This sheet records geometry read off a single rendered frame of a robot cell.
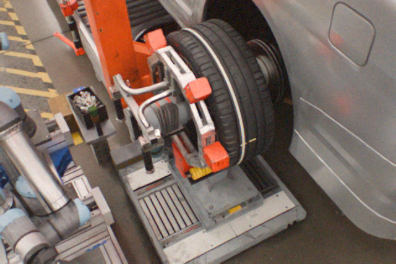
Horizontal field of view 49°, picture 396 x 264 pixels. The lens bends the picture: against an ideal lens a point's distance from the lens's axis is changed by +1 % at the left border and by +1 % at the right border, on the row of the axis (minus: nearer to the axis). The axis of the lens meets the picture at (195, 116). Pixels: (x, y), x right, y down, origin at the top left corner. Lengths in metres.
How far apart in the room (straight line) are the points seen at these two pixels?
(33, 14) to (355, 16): 3.53
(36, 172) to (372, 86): 0.98
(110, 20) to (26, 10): 2.48
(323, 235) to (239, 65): 1.24
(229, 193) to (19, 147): 1.38
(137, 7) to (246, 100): 2.18
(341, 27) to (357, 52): 0.09
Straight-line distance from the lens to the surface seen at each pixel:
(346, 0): 1.33
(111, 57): 2.23
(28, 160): 1.31
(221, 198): 2.40
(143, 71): 2.38
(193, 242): 2.44
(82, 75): 3.58
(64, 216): 1.34
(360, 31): 1.32
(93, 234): 1.85
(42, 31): 4.19
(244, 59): 1.75
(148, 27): 3.07
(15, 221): 1.26
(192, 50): 1.74
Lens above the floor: 2.25
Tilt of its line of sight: 47 degrees down
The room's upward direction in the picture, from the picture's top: 4 degrees counter-clockwise
